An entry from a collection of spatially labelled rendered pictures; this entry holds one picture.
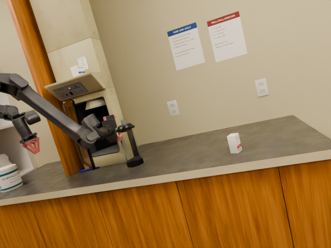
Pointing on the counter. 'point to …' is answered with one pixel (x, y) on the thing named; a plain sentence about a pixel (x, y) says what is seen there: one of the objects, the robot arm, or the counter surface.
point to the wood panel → (43, 77)
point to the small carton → (77, 70)
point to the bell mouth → (95, 103)
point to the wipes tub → (10, 178)
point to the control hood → (97, 77)
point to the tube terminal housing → (91, 54)
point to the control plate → (71, 90)
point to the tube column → (64, 22)
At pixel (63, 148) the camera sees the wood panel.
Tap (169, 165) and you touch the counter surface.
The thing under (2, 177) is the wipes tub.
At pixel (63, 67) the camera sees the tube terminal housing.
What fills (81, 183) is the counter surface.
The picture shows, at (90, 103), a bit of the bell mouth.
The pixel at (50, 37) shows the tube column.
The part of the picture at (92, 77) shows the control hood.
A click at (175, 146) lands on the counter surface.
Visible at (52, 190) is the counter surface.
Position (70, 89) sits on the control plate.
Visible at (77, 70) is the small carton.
